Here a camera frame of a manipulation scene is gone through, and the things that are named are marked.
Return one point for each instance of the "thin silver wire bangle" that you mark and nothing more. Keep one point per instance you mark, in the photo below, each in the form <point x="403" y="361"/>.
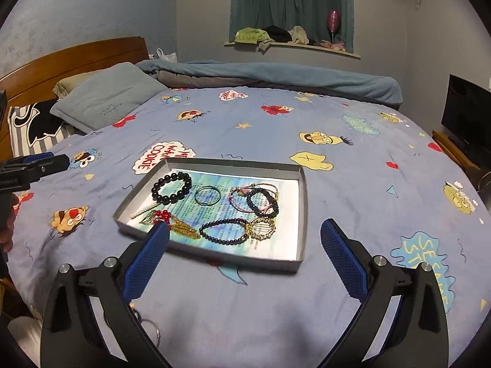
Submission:
<point x="151" y="329"/>

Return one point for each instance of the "green curtain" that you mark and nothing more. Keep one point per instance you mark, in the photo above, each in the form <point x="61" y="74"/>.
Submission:
<point x="309" y="14"/>

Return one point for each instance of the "teal folded blanket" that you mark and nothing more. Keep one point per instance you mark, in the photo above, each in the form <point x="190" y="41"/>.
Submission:
<point x="380" y="89"/>

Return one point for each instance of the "black monitor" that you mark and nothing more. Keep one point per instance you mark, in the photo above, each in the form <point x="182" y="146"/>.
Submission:
<point x="467" y="114"/>

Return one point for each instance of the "wooden headboard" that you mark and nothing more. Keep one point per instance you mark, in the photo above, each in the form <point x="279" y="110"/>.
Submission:
<point x="23" y="89"/>

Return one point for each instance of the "green cloth on shelf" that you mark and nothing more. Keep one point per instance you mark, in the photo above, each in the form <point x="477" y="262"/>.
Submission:
<point x="254" y="36"/>

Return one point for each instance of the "pink wine glass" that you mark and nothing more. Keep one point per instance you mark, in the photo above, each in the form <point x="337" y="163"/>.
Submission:
<point x="333" y="23"/>

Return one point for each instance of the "black cloth on shelf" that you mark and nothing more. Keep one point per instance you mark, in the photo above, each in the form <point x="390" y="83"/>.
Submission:
<point x="278" y="34"/>

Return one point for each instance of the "gold round pendant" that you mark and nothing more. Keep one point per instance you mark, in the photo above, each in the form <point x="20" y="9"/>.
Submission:
<point x="261" y="228"/>

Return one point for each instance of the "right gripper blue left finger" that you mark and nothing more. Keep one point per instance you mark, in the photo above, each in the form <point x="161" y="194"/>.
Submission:
<point x="144" y="261"/>

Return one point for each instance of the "wooden window shelf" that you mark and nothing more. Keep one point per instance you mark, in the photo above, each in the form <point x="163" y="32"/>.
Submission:
<point x="297" y="46"/>

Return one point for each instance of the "grey cardboard tray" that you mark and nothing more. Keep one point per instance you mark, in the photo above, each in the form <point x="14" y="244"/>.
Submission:
<point x="222" y="166"/>

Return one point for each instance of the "beige cloth on shelf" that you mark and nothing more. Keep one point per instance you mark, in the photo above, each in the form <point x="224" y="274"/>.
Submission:
<point x="298" y="35"/>

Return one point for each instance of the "grey blue pillow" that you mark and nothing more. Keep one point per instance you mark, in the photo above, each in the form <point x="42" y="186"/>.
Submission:
<point x="106" y="97"/>

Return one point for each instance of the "person left hand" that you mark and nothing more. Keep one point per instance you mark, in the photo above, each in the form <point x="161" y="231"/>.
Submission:
<point x="6" y="234"/>

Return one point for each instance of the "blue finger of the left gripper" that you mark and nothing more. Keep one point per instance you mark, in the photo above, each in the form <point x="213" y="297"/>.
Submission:
<point x="45" y="167"/>
<point x="32" y="158"/>

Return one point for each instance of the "black white striped pillow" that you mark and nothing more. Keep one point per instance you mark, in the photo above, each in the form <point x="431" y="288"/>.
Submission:
<point x="34" y="130"/>

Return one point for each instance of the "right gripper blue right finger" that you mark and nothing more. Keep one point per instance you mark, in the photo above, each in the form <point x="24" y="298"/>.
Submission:
<point x="342" y="254"/>

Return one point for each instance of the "large silver bangle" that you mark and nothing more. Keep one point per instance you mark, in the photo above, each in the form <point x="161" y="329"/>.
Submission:
<point x="207" y="195"/>

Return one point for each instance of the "blue cartoon bed sheet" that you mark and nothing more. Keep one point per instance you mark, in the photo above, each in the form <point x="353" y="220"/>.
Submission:
<point x="375" y="172"/>

